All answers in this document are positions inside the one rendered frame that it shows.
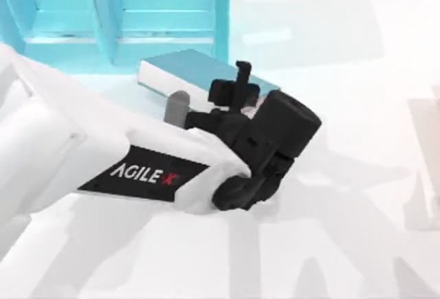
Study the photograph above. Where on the blue book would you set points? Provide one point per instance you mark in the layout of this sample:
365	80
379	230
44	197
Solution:
199	68

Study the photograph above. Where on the pale grey rounded box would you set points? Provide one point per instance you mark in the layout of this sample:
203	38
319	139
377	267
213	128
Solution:
176	110

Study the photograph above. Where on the light blue rack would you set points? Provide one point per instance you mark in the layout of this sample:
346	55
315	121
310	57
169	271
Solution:
137	13

